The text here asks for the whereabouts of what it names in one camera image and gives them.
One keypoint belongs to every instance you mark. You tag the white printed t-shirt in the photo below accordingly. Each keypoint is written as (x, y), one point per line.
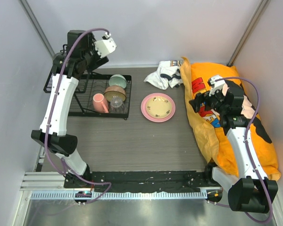
(167, 75)

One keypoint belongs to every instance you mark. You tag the brown bowl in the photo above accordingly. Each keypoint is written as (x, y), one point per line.
(114, 91)

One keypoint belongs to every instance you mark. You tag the black wire dish rack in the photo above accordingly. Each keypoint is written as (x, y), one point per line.
(90, 84)

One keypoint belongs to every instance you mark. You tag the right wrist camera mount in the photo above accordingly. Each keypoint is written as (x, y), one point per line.
(216, 83)

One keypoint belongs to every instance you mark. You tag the orange cartoon pillow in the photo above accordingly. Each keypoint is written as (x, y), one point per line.
(210, 136)

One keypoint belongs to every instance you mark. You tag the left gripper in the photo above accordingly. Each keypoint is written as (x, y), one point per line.
(98, 60)

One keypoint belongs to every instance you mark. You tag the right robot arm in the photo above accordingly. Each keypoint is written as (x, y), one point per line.
(251, 191)

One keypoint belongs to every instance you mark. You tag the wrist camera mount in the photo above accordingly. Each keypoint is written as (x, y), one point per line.
(105, 46)
(216, 83)

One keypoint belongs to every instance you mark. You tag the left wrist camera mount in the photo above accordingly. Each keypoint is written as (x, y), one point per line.
(105, 46)

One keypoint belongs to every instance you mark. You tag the clear glass cup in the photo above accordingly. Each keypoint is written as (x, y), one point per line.
(116, 106)

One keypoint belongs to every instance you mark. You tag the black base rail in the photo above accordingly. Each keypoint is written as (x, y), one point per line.
(154, 181)

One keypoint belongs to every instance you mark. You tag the pink plate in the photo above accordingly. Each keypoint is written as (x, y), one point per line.
(147, 116)

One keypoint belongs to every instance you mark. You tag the pink mug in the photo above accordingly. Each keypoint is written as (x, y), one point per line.
(100, 103)

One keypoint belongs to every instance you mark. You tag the white slotted cable duct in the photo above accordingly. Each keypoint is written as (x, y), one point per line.
(85, 195)

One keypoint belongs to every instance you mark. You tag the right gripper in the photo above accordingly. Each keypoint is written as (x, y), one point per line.
(201, 98)

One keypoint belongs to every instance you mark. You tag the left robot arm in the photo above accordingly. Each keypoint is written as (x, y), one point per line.
(52, 133)

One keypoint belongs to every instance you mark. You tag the cream floral plate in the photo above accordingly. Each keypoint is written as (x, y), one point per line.
(159, 107)

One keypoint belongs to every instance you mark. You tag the light green bowl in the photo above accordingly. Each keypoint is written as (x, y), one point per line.
(117, 80)

